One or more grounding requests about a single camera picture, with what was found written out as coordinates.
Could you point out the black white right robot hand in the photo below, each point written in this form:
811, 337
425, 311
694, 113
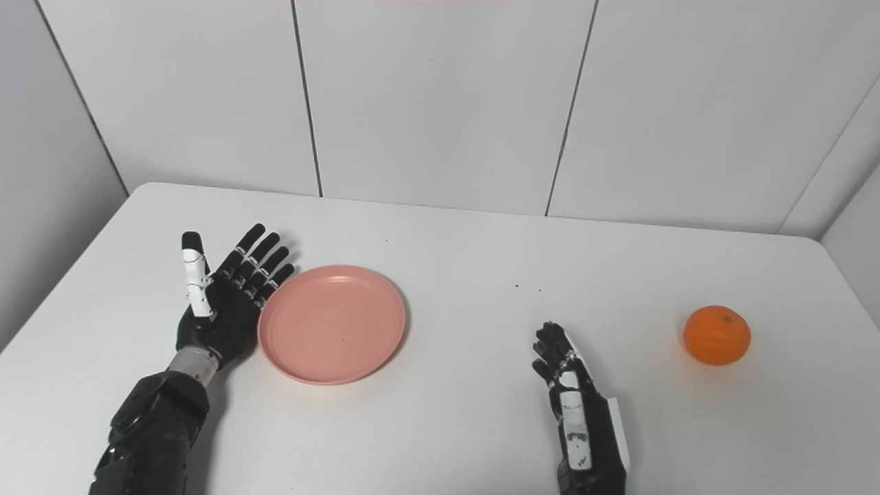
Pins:
595, 440

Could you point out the orange fruit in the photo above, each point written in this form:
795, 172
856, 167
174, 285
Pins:
716, 335

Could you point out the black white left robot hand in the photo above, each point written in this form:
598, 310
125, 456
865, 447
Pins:
230, 323

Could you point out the pink round plate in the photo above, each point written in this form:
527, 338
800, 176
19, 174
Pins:
332, 324

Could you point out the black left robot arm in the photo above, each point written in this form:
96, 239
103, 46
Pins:
155, 426

